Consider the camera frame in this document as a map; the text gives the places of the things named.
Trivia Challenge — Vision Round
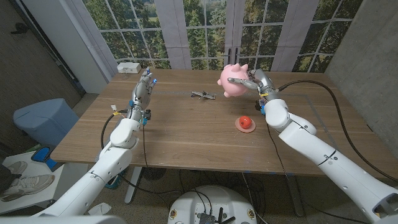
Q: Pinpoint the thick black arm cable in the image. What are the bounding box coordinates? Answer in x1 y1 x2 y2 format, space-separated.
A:
99 110 187 197
277 80 398 184

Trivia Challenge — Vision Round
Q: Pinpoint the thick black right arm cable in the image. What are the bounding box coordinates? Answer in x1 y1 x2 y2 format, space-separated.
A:
277 80 398 184

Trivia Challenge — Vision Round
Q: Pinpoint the printed window backdrop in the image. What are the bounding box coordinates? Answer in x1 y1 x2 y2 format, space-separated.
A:
70 0 364 74

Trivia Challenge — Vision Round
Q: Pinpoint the dark trouser leg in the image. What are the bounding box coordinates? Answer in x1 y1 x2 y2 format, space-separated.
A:
0 164 14 194

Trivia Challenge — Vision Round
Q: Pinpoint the pink plastic piggy bank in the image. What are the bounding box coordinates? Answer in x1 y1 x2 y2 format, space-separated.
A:
216 63 251 98

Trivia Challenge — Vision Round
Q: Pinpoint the red ball on pink dish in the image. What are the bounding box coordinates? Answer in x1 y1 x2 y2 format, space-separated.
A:
234 117 257 134

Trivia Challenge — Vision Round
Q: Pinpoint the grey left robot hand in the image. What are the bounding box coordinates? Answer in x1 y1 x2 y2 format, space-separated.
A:
127 67 157 126

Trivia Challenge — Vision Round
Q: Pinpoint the blue padded object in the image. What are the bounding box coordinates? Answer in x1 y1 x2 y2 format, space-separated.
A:
30 146 58 171

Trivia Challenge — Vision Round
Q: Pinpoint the white robot chest panel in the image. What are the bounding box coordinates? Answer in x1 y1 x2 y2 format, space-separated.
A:
0 215 127 224

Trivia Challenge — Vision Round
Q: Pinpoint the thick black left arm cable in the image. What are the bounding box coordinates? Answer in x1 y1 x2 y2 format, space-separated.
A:
99 110 187 197

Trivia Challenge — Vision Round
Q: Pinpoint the small grey sneaker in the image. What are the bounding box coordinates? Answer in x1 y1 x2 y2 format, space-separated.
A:
4 161 28 175

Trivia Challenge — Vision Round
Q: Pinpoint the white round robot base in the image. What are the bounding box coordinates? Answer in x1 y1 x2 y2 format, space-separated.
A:
167 185 258 224

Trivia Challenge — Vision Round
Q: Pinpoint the blue-grey lidded bin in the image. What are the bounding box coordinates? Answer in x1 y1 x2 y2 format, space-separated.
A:
12 98 80 149

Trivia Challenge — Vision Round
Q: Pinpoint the white plastic box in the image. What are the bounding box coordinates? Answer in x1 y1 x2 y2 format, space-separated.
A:
116 62 142 75

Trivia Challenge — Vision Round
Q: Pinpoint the large grey sneaker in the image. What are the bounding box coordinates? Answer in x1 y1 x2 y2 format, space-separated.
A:
0 174 55 202

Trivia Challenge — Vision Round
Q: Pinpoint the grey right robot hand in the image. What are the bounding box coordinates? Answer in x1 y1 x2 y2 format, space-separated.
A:
227 68 280 102

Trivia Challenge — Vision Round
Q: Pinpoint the white floor board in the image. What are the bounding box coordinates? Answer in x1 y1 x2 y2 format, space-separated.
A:
0 151 90 212

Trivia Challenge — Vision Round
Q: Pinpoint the teal object under table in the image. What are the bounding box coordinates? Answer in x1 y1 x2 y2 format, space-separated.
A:
105 167 127 190

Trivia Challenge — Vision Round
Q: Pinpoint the white table leg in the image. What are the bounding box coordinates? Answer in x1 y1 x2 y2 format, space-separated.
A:
124 166 143 205

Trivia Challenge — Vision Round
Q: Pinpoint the black door handle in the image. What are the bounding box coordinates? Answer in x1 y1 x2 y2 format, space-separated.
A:
10 22 30 35

